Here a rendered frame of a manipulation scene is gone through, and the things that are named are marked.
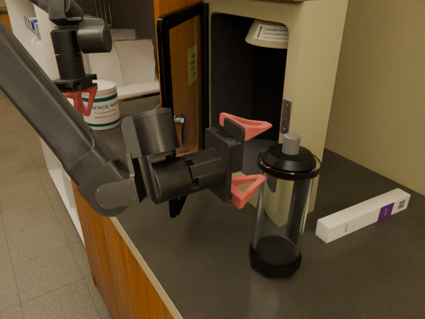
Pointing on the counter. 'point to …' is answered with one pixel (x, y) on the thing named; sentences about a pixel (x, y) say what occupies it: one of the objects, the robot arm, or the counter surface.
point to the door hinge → (206, 64)
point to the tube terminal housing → (299, 64)
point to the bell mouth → (268, 34)
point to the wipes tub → (103, 106)
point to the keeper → (285, 116)
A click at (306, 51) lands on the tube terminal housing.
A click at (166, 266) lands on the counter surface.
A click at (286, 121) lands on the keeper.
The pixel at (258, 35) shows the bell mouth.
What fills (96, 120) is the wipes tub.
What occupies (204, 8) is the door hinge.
